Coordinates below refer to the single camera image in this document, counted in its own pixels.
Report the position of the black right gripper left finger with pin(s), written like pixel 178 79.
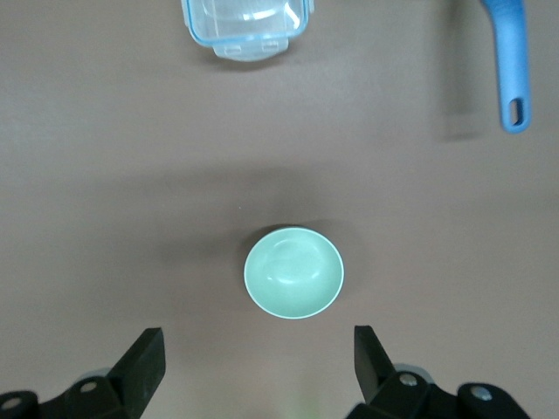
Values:
pixel 135 371

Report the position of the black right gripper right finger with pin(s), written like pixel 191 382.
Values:
pixel 375 371

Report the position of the light green bowl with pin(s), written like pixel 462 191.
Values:
pixel 293 272

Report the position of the brown table cover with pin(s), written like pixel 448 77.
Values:
pixel 87 131

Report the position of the clear plastic lidded container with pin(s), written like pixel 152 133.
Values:
pixel 244 26

